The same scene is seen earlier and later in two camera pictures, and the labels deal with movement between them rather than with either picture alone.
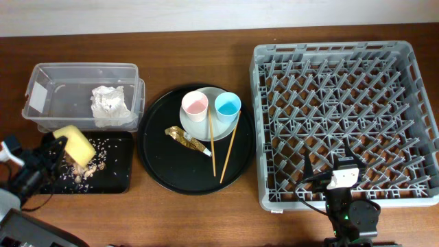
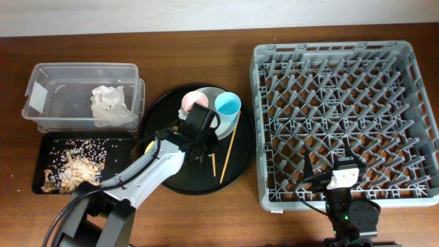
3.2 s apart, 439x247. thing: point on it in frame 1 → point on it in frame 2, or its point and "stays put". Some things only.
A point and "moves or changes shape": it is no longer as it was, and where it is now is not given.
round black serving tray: x=180 y=167 stays put
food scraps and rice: x=76 y=179 moves or changes shape
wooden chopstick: x=230 y=148 stays put
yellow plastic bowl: x=77 y=147 → x=149 y=147
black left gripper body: x=34 y=173 → x=210 y=143
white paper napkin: x=109 y=108 stays put
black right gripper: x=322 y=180 stays put
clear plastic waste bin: x=84 y=97 stays put
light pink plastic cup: x=195 y=103 stays put
